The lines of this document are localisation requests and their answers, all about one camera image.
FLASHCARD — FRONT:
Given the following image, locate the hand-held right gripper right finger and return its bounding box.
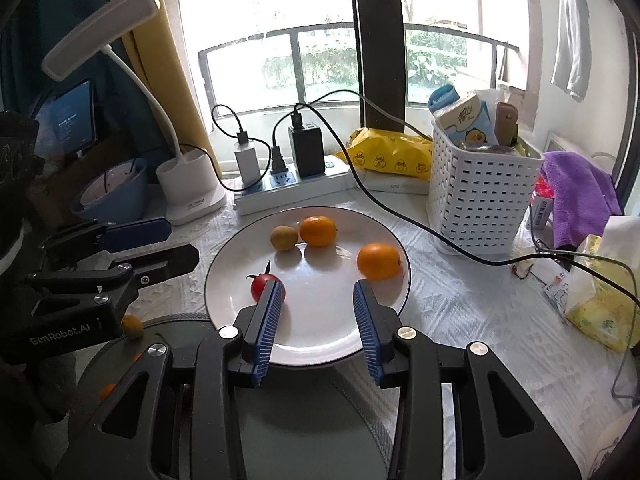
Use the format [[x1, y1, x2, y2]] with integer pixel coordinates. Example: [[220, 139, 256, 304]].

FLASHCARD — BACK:
[[352, 279, 590, 480]]

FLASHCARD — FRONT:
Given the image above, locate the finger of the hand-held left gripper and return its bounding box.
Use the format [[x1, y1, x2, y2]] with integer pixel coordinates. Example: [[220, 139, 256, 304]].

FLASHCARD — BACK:
[[40, 217, 174, 267], [27, 243, 201, 322]]

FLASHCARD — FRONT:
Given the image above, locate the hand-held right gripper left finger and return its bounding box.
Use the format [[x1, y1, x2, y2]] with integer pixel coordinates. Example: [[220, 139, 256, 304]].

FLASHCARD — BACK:
[[52, 280, 288, 480]]

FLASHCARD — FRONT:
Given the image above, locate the red cherry tomato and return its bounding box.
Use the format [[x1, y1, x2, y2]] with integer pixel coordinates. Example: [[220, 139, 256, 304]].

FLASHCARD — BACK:
[[245, 260, 286, 304]]

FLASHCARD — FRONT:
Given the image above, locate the white round plate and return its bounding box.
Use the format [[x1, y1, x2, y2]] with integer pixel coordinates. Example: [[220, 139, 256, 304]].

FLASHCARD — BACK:
[[205, 206, 413, 367]]

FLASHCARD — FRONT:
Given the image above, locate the dark green plate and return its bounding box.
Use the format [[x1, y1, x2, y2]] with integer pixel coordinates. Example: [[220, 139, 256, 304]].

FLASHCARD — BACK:
[[75, 311, 401, 480]]

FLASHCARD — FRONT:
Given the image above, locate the blue bowl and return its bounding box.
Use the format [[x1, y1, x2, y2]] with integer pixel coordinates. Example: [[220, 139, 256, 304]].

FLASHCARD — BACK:
[[70, 157, 150, 221]]

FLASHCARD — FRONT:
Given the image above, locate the white inner bowl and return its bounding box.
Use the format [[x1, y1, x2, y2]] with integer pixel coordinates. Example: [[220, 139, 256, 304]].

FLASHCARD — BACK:
[[80, 166, 137, 209]]

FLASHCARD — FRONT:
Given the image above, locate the white desk lamp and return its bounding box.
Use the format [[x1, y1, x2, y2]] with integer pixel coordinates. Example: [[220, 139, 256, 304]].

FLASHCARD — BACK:
[[41, 0, 229, 226]]

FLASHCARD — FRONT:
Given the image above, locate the small yellow kumquat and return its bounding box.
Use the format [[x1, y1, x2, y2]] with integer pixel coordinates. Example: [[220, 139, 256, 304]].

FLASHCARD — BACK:
[[121, 315, 145, 341]]

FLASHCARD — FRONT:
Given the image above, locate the orange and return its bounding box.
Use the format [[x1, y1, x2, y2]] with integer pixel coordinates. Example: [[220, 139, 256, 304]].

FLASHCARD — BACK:
[[356, 242, 404, 282], [299, 215, 339, 248]]

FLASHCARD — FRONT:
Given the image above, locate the brown green kiwi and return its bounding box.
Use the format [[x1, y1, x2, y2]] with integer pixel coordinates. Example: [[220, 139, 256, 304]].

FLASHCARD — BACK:
[[270, 225, 303, 252]]

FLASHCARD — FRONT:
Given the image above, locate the brown cardboard box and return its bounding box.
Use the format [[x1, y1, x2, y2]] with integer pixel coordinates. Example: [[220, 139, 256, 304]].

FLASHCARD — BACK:
[[26, 147, 108, 228]]

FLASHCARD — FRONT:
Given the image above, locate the dark teal curtain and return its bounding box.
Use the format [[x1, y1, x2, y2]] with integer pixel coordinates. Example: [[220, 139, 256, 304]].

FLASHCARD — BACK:
[[0, 0, 168, 166]]

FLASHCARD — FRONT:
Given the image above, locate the white charger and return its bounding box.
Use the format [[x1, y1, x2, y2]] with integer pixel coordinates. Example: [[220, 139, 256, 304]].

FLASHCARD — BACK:
[[233, 142, 262, 186]]

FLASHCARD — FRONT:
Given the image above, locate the tablet with lit screen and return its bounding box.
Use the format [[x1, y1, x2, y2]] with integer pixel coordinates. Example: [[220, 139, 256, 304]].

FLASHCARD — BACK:
[[34, 78, 99, 154]]

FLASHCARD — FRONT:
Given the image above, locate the white power strip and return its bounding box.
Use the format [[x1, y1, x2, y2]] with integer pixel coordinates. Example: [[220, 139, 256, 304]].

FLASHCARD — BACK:
[[232, 160, 359, 217]]

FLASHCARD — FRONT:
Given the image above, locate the white flat box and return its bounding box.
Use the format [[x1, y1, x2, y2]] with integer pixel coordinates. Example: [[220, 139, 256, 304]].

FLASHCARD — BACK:
[[362, 167, 431, 196]]

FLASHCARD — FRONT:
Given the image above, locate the white plastic basket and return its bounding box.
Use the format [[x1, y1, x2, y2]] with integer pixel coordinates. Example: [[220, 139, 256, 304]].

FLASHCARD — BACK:
[[428, 119, 546, 257]]

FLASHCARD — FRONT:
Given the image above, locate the yellow curtain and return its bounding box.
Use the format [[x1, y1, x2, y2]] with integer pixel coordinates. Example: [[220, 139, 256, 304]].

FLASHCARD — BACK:
[[117, 0, 222, 177]]

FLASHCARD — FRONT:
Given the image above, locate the black charger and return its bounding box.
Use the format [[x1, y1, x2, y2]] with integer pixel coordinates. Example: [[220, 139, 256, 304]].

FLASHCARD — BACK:
[[288, 122, 326, 179]]

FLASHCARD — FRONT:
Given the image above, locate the yellow wipes packet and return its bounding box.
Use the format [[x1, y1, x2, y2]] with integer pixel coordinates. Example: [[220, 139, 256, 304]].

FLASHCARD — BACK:
[[333, 127, 434, 181]]

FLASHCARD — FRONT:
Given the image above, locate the white paper label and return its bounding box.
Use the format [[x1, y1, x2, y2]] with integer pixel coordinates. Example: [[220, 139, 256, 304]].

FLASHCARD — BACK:
[[542, 269, 577, 317]]

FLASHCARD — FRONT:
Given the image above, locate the red white packet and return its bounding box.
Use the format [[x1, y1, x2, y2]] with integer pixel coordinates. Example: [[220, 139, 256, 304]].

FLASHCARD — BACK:
[[529, 179, 557, 232]]

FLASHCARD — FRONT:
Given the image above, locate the blue tissue pack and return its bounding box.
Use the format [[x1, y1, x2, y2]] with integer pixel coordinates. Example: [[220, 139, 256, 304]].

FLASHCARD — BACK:
[[433, 92, 501, 149]]

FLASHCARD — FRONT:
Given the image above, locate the yellow tissue pack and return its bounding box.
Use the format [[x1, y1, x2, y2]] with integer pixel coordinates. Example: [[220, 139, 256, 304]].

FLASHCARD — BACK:
[[564, 215, 640, 354]]

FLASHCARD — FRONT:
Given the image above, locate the blue rolled cloth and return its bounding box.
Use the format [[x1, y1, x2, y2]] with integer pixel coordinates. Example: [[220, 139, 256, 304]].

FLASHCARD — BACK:
[[427, 84, 469, 114]]

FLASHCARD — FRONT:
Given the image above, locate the brown case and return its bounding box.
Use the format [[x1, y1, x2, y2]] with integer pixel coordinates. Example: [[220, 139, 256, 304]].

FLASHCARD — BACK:
[[494, 102, 520, 149]]

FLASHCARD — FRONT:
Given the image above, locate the purple cloth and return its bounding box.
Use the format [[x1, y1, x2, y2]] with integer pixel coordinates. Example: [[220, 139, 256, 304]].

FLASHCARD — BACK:
[[541, 150, 624, 249]]

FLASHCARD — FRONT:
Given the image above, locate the metal window railing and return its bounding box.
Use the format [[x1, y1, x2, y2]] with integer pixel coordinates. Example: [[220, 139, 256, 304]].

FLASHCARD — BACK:
[[197, 21, 522, 117]]

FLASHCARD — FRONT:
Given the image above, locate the white hanging cloth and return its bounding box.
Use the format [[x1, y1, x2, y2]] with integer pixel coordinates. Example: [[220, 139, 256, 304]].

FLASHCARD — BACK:
[[550, 0, 592, 99]]

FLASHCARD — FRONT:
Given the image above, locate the long black cable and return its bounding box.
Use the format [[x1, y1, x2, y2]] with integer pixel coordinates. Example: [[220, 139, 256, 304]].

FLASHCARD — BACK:
[[292, 102, 640, 322]]

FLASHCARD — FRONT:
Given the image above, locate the short black charger cable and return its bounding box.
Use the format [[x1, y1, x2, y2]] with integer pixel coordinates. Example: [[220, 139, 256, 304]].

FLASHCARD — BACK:
[[210, 104, 250, 193]]

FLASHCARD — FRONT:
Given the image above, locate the black plug with cable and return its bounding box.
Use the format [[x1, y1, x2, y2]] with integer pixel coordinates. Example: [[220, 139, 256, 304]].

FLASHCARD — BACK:
[[269, 109, 303, 179]]

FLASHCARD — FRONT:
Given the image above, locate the grey cable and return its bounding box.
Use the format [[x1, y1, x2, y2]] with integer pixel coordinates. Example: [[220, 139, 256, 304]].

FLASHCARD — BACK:
[[300, 89, 435, 139]]

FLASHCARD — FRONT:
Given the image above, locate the dark window post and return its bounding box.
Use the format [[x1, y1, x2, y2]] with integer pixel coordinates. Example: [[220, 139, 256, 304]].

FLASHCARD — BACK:
[[346, 0, 409, 134]]

